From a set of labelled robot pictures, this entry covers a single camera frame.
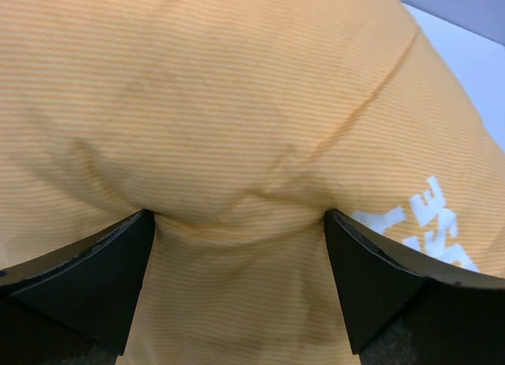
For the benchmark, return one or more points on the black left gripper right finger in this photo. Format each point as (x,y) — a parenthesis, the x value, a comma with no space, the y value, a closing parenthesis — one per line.
(403,307)

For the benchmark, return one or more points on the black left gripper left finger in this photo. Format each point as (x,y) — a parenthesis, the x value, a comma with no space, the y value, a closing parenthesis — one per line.
(75,305)

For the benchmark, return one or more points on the yellow printed pillowcase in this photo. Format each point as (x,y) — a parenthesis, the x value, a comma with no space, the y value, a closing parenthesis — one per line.
(239,123)

